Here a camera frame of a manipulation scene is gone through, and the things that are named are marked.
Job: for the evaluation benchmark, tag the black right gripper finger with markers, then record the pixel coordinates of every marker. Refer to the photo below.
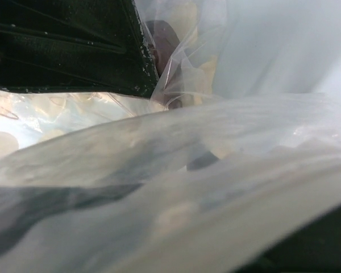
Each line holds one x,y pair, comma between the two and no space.
315,248

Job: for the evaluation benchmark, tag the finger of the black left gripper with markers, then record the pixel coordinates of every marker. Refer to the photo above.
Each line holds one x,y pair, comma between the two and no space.
67,46

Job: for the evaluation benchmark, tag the clear zip top bag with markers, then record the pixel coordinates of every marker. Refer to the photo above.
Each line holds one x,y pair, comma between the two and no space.
238,148

